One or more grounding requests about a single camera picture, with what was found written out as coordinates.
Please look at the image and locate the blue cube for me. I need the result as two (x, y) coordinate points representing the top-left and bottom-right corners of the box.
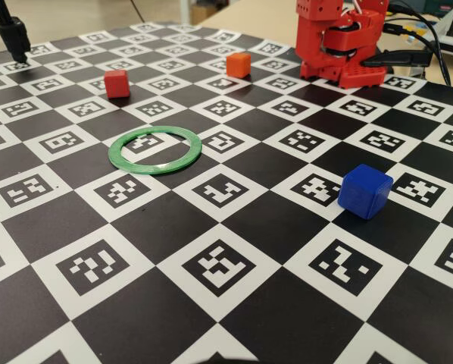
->
(336, 163), (395, 221)

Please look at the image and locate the green ring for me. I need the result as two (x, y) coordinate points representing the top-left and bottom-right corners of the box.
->
(108, 125), (204, 176)

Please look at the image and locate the red perforated robot base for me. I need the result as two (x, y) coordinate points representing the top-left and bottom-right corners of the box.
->
(300, 56), (387, 90)

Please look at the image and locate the red cube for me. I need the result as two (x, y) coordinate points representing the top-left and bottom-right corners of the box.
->
(103, 69), (131, 99)

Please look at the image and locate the small black plug connector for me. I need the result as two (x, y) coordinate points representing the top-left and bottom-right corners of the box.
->
(383, 23), (419, 38)

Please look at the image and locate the dark teal box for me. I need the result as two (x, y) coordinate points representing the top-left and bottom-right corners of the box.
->
(423, 0), (453, 16)

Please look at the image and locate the black cable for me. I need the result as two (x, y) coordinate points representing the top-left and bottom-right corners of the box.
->
(388, 0), (453, 86)

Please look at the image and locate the large black plug connector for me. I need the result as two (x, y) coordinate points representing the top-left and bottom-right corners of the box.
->
(361, 49), (435, 70)

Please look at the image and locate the cardboard box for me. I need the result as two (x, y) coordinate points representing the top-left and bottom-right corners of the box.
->
(190, 2), (220, 23)

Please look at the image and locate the black white marker checkerboard mat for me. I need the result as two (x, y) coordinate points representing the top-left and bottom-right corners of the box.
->
(0, 21), (453, 364)

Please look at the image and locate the orange cube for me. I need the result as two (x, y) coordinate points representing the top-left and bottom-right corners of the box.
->
(225, 52), (252, 80)

